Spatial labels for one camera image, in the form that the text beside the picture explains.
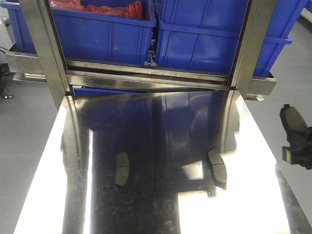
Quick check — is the stainless steel rack frame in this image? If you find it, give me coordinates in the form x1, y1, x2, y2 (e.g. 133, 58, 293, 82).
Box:
7, 0, 276, 107

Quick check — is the second-right grey brake pad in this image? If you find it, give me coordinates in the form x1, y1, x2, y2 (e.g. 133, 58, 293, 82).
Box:
207, 149, 227, 190

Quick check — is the blue plastic bin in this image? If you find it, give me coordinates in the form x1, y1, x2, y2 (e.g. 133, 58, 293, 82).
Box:
52, 0, 156, 65
73, 86, 147, 96
155, 0, 307, 77

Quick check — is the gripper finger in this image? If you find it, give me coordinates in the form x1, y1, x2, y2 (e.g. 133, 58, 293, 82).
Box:
282, 146, 312, 170
287, 127, 312, 150

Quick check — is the second-left grey brake pad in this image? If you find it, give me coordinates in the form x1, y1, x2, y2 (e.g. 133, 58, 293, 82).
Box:
115, 152, 130, 193

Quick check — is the left blue plastic bin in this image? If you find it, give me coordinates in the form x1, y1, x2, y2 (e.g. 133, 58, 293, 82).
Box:
52, 0, 156, 65

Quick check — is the black cable with red plug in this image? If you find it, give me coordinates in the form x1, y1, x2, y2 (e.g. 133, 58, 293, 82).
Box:
0, 46, 14, 99

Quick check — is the red bubble wrap bag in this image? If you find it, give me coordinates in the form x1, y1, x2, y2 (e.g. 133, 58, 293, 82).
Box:
49, 0, 143, 20

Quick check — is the right blue plastic bin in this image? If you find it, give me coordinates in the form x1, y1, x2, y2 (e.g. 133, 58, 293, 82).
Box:
155, 0, 307, 77

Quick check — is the lower blue plastic bin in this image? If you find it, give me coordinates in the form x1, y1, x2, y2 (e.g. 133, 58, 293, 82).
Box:
73, 86, 147, 96

